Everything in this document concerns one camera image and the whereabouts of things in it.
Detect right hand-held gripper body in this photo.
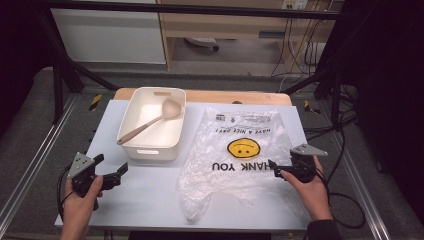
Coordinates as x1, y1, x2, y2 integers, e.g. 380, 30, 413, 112
289, 143, 329, 184

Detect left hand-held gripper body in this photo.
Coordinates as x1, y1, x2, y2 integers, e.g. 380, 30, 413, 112
67, 152, 105, 198

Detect clear smiley plastic bag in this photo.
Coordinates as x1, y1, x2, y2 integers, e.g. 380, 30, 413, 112
176, 106, 311, 224

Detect white plastic bin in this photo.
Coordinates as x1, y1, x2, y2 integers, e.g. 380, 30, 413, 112
116, 86, 187, 162

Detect beige ladle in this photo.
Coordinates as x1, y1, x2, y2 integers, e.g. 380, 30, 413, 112
116, 98, 183, 146

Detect person's right hand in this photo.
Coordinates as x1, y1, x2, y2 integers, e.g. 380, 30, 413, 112
279, 155, 334, 222

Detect person's left hand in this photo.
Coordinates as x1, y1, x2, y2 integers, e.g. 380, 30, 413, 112
61, 175, 105, 223

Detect yellow black tape marker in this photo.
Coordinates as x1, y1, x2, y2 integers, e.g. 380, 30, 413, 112
88, 94, 103, 112
303, 99, 321, 115

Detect wooden board under table top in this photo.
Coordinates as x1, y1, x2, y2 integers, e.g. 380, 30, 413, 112
113, 87, 293, 107

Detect black curtain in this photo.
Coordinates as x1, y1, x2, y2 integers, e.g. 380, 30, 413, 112
0, 0, 54, 129
343, 0, 424, 218

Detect white cabinet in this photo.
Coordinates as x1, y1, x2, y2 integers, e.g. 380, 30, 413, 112
50, 8, 167, 65

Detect office chair base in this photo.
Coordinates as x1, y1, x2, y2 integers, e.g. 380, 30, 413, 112
184, 36, 220, 52

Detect light wooden desk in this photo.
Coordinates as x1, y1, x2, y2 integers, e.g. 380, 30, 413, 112
156, 0, 344, 72

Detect white power strip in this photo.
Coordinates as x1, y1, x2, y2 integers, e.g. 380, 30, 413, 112
281, 0, 309, 11

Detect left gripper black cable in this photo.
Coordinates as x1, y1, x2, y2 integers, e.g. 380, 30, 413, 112
55, 164, 75, 219

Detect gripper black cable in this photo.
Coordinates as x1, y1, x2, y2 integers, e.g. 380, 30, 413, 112
313, 165, 367, 230
55, 164, 75, 219

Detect aluminium rail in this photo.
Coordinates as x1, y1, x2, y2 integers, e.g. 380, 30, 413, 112
0, 94, 80, 228
334, 131, 392, 240

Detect black floor cables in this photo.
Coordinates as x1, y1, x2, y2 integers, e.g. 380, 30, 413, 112
304, 84, 360, 143

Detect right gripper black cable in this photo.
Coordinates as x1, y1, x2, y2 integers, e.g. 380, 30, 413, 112
313, 165, 367, 230

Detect hanging cable bundle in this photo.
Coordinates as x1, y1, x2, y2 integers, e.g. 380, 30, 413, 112
270, 14, 334, 78

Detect black metal frame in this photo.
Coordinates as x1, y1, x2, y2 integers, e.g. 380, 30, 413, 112
33, 0, 349, 126

